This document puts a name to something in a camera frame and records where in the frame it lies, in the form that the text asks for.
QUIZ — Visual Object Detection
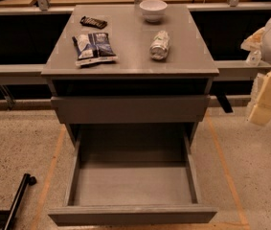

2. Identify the blue chip bag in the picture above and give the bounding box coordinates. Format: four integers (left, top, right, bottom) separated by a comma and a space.
72, 33, 118, 66

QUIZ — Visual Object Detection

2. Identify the grey drawer cabinet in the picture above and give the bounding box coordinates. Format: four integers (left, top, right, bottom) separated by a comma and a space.
40, 3, 220, 227

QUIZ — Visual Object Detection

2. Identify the closed grey upper drawer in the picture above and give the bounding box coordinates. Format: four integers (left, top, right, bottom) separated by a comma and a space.
51, 95, 210, 124

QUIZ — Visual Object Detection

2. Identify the open grey lower drawer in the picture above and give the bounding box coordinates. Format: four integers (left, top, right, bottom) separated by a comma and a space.
49, 124, 217, 226

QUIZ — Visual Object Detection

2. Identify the crushed silver can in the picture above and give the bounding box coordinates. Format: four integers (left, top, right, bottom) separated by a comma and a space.
149, 31, 169, 60

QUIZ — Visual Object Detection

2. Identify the white ceramic bowl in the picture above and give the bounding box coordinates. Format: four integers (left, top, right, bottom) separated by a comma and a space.
139, 0, 168, 22

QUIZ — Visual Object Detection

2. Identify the black candy bar wrapper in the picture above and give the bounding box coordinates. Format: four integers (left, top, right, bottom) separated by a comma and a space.
79, 16, 107, 29

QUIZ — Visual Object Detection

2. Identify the black metal leg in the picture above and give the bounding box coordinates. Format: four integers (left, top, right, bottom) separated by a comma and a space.
1, 173, 36, 230

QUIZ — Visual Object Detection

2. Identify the grey metal rail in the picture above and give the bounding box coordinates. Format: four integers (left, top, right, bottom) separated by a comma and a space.
0, 60, 271, 85

